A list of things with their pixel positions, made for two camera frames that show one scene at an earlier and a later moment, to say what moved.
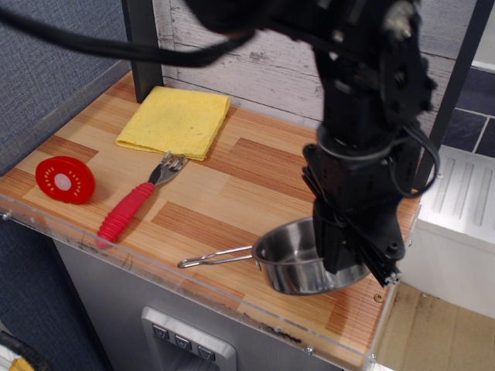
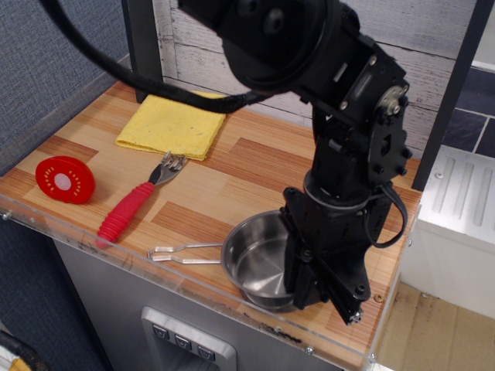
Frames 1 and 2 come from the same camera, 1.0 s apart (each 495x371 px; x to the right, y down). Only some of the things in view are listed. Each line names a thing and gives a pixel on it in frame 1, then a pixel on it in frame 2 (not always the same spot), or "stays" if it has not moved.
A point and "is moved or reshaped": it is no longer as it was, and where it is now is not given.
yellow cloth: [182, 122] stays
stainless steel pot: [289, 253] is moved or reshaped
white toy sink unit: [451, 253] stays
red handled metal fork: [134, 195] stays
